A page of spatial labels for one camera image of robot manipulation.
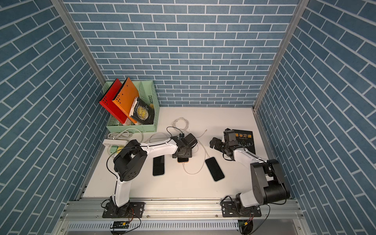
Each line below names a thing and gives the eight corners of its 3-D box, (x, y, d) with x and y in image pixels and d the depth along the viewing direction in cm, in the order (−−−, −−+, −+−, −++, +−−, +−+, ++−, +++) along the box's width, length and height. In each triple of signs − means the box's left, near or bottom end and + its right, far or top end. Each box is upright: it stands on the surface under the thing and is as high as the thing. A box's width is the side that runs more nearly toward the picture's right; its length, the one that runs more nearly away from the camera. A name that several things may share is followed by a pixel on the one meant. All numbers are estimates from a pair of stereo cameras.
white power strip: (102, 149, 98) (100, 146, 95) (106, 141, 101) (103, 139, 99) (125, 149, 98) (123, 146, 95) (127, 141, 102) (126, 139, 99)
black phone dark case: (215, 181, 85) (215, 180, 84) (205, 161, 94) (205, 159, 92) (224, 177, 87) (225, 176, 85) (213, 157, 95) (214, 156, 93)
